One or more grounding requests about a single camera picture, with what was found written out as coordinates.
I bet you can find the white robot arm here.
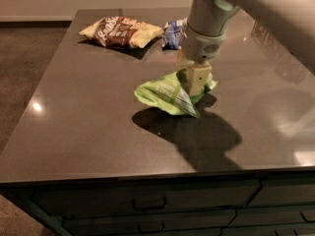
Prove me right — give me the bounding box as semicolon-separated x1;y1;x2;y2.
179;0;315;76

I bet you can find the lower right drawer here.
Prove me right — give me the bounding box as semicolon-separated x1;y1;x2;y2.
220;206;315;236

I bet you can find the blue chip bag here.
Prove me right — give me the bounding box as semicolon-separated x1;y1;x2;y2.
162;20;184;50

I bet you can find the upper left drawer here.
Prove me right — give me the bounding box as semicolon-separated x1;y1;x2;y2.
33;180;260;218

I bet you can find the green rice chip bag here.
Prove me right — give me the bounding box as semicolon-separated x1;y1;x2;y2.
134;69;219;118

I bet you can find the upper right drawer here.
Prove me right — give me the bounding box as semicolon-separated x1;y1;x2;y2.
249;178;315;207

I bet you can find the lower left drawer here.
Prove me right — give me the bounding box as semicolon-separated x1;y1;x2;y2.
64;209;236;236

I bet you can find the drawer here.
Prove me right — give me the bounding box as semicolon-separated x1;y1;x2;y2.
64;209;236;236
33;180;260;218
249;178;315;207
220;206;315;236

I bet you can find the brown chip bag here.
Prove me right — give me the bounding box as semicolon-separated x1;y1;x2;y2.
79;16;163;49

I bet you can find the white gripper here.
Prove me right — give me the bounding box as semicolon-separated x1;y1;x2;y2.
176;27;225;96

